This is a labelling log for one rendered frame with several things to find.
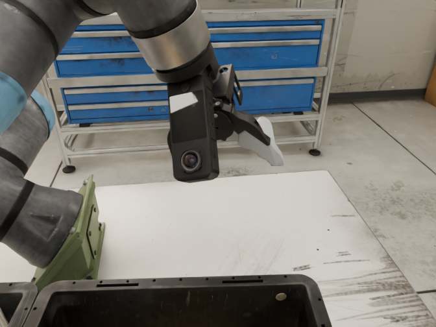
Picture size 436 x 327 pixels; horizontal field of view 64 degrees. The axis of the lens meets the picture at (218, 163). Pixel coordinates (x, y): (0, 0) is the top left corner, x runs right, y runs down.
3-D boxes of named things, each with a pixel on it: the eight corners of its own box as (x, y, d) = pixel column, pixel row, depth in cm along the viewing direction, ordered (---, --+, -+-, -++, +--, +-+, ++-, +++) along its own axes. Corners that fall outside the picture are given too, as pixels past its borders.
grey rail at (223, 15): (30, 22, 186) (28, 13, 183) (335, 15, 204) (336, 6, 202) (24, 26, 177) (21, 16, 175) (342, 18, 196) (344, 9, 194)
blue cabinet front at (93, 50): (69, 123, 211) (45, 26, 181) (188, 117, 219) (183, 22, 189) (68, 125, 209) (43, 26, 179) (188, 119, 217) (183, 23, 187)
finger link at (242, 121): (278, 131, 44) (222, 96, 41) (278, 140, 43) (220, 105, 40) (254, 148, 48) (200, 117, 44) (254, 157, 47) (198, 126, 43)
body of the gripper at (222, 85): (246, 97, 49) (218, 19, 40) (241, 144, 43) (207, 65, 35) (196, 106, 51) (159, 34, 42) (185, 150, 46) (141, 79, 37)
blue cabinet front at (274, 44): (200, 116, 220) (198, 22, 190) (310, 110, 228) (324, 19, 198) (201, 118, 218) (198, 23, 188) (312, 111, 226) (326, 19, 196)
